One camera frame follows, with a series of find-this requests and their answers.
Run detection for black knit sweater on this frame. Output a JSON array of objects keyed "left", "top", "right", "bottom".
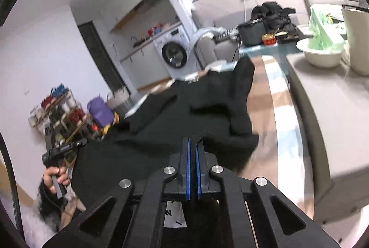
[{"left": 71, "top": 57, "right": 259, "bottom": 207}]

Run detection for black clothes pile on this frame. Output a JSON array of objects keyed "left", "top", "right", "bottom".
[{"left": 250, "top": 1, "right": 298, "bottom": 36}]

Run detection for person's left hand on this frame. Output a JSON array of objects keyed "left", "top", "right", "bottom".
[{"left": 42, "top": 165, "right": 70, "bottom": 194}]

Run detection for wooden shoe rack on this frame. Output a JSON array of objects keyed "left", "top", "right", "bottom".
[{"left": 28, "top": 84, "right": 93, "bottom": 146}]

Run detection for purple bag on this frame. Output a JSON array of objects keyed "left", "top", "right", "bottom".
[{"left": 87, "top": 96, "right": 114, "bottom": 127}]

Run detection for plaid bed sheet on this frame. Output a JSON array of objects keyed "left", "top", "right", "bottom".
[{"left": 123, "top": 55, "right": 315, "bottom": 219}]

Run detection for woven laundry basket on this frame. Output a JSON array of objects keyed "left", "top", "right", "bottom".
[{"left": 106, "top": 86, "right": 134, "bottom": 117}]

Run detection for white kitchen counter cabinet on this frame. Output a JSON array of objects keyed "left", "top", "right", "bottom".
[{"left": 120, "top": 23, "right": 181, "bottom": 89}]

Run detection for grey sofa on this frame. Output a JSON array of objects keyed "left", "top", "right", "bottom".
[{"left": 192, "top": 9, "right": 244, "bottom": 67}]

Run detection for white washing machine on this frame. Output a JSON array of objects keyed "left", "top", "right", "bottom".
[{"left": 153, "top": 24, "right": 196, "bottom": 79}]

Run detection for black rice cooker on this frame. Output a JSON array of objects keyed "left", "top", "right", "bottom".
[{"left": 236, "top": 18, "right": 266, "bottom": 47}]

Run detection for red bowl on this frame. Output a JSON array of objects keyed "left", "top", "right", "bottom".
[{"left": 262, "top": 34, "right": 277, "bottom": 46}]

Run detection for grey bedside cabinet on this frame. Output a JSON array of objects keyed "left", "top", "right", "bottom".
[{"left": 287, "top": 53, "right": 368, "bottom": 222}]

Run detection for white basin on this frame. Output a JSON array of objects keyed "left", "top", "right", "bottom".
[{"left": 296, "top": 38, "right": 343, "bottom": 69}]

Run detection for green tissue pack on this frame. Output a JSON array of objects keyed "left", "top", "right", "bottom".
[{"left": 308, "top": 4, "right": 345, "bottom": 53}]

